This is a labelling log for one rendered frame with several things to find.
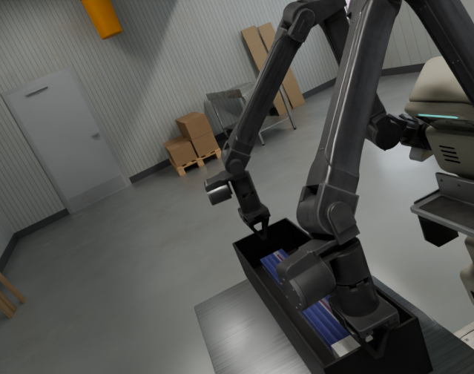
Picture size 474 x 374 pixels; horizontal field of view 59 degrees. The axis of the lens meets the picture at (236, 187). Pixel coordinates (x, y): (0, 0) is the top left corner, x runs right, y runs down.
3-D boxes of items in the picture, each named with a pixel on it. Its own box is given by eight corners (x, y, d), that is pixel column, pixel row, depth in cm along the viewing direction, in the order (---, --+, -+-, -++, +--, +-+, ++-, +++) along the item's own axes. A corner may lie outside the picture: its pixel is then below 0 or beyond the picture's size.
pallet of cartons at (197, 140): (208, 148, 767) (192, 111, 746) (228, 153, 659) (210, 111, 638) (167, 168, 748) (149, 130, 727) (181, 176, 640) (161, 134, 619)
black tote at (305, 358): (434, 371, 70) (417, 317, 66) (344, 422, 67) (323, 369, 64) (298, 250, 124) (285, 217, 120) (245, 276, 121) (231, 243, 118)
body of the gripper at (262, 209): (249, 225, 112) (239, 200, 110) (239, 214, 122) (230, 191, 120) (271, 214, 113) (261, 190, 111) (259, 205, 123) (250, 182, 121)
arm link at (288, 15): (343, -22, 91) (326, -23, 99) (289, 13, 92) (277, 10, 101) (406, 139, 112) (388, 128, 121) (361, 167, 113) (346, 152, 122)
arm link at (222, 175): (240, 158, 106) (234, 145, 113) (198, 175, 106) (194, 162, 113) (254, 197, 112) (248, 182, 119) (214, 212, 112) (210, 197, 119)
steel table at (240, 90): (255, 125, 791) (237, 79, 764) (299, 128, 630) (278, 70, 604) (225, 139, 775) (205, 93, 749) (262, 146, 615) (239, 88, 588)
